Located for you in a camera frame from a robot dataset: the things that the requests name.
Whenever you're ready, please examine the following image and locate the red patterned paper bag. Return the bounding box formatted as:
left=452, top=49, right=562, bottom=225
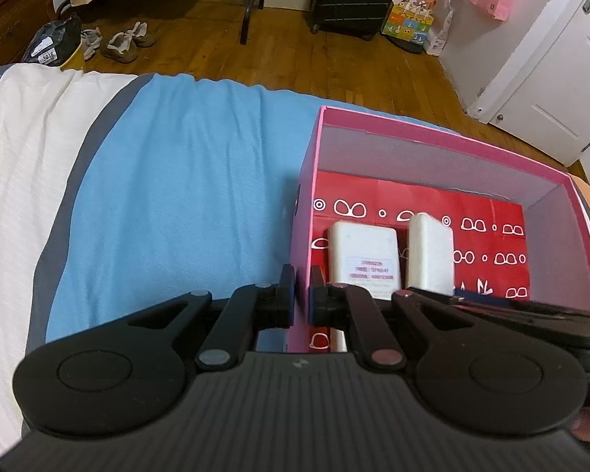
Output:
left=309, top=170, right=529, bottom=355

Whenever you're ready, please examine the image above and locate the white sneaker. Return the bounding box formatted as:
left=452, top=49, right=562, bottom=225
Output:
left=81, top=27, right=102, bottom=62

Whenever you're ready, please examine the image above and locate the plain white adapter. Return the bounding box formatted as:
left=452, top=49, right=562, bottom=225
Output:
left=404, top=212, right=455, bottom=293

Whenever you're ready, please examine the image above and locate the white door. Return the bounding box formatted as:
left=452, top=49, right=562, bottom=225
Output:
left=465, top=0, right=590, bottom=168

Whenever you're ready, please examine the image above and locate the black metal rack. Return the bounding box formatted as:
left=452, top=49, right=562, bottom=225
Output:
left=54, top=0, right=269, bottom=45

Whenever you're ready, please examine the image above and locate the black plastic bag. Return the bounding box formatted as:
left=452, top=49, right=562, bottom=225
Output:
left=20, top=15, right=83, bottom=67

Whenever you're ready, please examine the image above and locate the yellow bin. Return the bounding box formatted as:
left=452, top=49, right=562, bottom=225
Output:
left=61, top=42, right=87, bottom=74

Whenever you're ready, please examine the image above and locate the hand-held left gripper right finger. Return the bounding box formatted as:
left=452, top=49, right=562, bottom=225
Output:
left=307, top=264, right=478, bottom=374

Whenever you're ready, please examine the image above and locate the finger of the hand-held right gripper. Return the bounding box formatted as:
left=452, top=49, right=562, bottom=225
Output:
left=450, top=291, right=590, bottom=317

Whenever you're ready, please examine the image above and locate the pink cardboard box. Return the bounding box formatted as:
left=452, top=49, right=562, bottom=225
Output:
left=289, top=105, right=590, bottom=355

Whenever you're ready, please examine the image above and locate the striped bed sheet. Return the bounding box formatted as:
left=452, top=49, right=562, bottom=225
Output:
left=0, top=66, right=590, bottom=458

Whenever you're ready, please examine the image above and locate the white adapter with label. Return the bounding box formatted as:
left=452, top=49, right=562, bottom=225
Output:
left=327, top=220, right=400, bottom=354

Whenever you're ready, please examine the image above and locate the brown shoe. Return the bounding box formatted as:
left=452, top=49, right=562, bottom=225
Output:
left=101, top=32, right=138, bottom=63
left=128, top=22, right=157, bottom=49

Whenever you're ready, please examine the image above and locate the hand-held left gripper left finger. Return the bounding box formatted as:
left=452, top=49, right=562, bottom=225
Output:
left=125, top=264, right=298, bottom=373

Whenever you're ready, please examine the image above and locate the white plastic bag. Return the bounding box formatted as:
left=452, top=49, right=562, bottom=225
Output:
left=425, top=0, right=455, bottom=57

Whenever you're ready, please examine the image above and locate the person's right hand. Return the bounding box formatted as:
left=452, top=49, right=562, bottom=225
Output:
left=570, top=403, right=590, bottom=446

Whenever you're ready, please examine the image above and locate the colourful gift bag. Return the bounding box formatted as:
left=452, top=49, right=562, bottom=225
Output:
left=381, top=0, right=438, bottom=45

